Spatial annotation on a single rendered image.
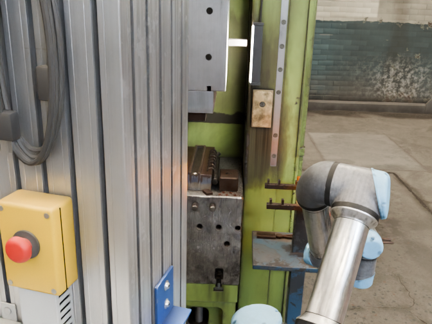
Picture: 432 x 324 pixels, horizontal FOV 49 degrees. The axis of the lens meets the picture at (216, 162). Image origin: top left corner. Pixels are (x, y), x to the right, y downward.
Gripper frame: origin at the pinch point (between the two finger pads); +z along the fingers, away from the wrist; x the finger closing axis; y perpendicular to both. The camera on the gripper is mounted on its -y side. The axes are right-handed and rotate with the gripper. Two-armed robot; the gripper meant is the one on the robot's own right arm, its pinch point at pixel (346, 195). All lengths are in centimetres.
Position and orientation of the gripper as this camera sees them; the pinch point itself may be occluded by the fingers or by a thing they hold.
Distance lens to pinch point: 177.0
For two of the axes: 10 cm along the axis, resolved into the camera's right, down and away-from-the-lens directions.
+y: -0.3, 9.4, 3.3
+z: 0.5, -3.3, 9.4
